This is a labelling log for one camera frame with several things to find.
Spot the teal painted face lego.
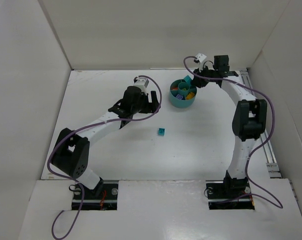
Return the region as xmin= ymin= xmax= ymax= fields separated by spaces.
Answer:
xmin=184 ymin=75 xmax=192 ymax=85

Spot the yellow arched lego brick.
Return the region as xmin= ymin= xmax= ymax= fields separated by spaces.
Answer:
xmin=185 ymin=92 xmax=195 ymax=100

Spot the purple square lego brick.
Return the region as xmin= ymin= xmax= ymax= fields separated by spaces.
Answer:
xmin=175 ymin=94 xmax=184 ymax=100

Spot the small teal lego brick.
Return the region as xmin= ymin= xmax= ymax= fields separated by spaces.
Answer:
xmin=158 ymin=128 xmax=165 ymax=136

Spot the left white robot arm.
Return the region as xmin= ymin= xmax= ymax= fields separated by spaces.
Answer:
xmin=48 ymin=86 xmax=160 ymax=197

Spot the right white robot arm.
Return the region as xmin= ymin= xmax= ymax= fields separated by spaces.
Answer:
xmin=191 ymin=53 xmax=267 ymax=201

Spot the teal round divided container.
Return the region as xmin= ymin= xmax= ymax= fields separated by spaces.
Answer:
xmin=169 ymin=79 xmax=197 ymax=109

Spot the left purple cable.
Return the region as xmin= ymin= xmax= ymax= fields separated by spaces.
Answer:
xmin=47 ymin=75 xmax=163 ymax=240

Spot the purple cable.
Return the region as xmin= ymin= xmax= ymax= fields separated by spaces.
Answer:
xmin=183 ymin=55 xmax=284 ymax=209
xmin=47 ymin=75 xmax=163 ymax=240

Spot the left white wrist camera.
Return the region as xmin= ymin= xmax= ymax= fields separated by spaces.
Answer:
xmin=133 ymin=76 xmax=149 ymax=94

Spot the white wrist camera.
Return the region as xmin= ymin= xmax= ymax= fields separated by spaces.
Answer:
xmin=194 ymin=53 xmax=207 ymax=72
xmin=133 ymin=76 xmax=149 ymax=94

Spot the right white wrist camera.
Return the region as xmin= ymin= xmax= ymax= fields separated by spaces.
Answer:
xmin=194 ymin=53 xmax=207 ymax=72

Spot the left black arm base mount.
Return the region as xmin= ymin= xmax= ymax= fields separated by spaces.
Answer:
xmin=69 ymin=180 xmax=119 ymax=211

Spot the aluminium rail right side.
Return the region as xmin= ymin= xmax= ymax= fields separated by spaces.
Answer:
xmin=240 ymin=70 xmax=282 ymax=179

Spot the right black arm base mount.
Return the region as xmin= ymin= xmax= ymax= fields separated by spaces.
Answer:
xmin=204 ymin=175 xmax=255 ymax=210

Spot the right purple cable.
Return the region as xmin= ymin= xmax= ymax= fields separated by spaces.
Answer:
xmin=183 ymin=55 xmax=284 ymax=209

